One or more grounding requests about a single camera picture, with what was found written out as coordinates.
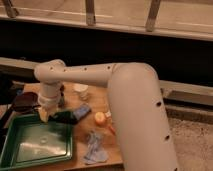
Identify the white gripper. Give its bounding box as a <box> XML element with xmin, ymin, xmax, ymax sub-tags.
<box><xmin>38</xmin><ymin>93</ymin><xmax>61</xmax><ymax>122</ymax></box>

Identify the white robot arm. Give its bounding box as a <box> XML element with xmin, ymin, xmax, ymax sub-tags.
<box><xmin>34</xmin><ymin>59</ymin><xmax>180</xmax><ymax>171</ymax></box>

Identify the green plastic tray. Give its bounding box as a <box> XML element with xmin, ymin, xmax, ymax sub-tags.
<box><xmin>0</xmin><ymin>114</ymin><xmax>73</xmax><ymax>171</ymax></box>

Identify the small dark cup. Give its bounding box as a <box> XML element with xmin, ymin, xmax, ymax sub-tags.
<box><xmin>58</xmin><ymin>93</ymin><xmax>65</xmax><ymax>108</ymax></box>

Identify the dark brown bowl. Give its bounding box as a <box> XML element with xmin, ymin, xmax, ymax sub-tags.
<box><xmin>13</xmin><ymin>92</ymin><xmax>38</xmax><ymax>113</ymax></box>

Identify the blue sponge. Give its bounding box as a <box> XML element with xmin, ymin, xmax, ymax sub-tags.
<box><xmin>73</xmin><ymin>104</ymin><xmax>91</xmax><ymax>120</ymax></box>

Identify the white cup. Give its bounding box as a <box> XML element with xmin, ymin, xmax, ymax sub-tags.
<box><xmin>73</xmin><ymin>84</ymin><xmax>89</xmax><ymax>100</ymax></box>

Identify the orange fruit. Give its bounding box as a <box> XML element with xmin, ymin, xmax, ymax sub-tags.
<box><xmin>94</xmin><ymin>112</ymin><xmax>107</xmax><ymax>126</ymax></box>

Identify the blue crumpled cloth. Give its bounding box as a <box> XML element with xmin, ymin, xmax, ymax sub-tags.
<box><xmin>83</xmin><ymin>131</ymin><xmax>108</xmax><ymax>165</ymax></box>

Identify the red chili pepper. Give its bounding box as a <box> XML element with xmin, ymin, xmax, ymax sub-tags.
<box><xmin>108</xmin><ymin>125</ymin><xmax>116</xmax><ymax>135</ymax></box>

